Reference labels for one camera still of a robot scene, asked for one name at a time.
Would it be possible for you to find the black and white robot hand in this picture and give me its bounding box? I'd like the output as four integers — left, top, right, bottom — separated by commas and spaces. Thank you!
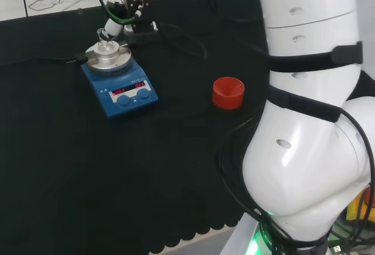
103, 0, 161, 45

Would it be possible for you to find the heater with blue base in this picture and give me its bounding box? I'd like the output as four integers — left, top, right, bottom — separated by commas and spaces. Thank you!
75, 39, 159, 121

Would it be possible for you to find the clear round-bottom glass flask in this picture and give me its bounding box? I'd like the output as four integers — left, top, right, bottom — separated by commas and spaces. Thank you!
97, 28, 115, 54

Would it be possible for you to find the red ribbed plastic cup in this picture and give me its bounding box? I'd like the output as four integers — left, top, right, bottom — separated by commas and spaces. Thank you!
212, 76, 246, 111

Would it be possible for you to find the black bench cloth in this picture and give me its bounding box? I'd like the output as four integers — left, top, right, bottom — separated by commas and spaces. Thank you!
0, 0, 375, 255

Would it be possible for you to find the yellow stop button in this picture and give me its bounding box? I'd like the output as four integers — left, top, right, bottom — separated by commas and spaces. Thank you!
345, 189, 375, 224

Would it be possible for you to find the green cable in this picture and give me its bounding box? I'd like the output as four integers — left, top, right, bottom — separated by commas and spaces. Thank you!
93, 0, 139, 26

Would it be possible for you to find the thin black looped cable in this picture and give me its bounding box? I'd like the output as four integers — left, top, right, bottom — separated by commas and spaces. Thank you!
157, 22, 208, 63

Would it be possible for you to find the black heater power cable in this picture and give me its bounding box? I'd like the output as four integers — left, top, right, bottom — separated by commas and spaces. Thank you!
0, 56, 77, 67

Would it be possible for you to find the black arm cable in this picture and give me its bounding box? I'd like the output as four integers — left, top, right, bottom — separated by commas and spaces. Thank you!
336, 107, 375, 250

